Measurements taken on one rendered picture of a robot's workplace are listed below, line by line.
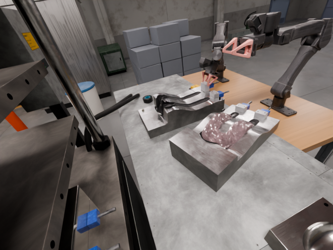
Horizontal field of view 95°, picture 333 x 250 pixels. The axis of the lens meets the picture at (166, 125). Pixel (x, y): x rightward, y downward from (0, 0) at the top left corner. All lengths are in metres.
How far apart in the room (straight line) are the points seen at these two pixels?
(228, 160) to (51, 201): 0.53
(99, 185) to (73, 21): 3.09
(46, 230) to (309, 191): 0.77
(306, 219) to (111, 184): 0.68
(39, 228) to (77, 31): 3.30
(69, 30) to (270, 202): 3.52
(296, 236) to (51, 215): 0.59
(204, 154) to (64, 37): 3.30
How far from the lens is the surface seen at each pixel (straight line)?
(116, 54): 5.20
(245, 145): 0.71
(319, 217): 0.63
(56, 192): 0.52
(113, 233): 0.67
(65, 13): 3.55
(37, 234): 0.47
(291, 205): 0.70
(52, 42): 0.79
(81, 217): 0.58
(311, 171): 0.82
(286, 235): 0.57
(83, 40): 3.54
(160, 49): 2.80
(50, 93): 0.95
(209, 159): 0.60
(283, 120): 1.05
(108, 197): 0.75
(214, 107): 0.98
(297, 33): 0.96
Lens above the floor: 1.37
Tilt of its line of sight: 36 degrees down
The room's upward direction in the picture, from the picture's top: 11 degrees counter-clockwise
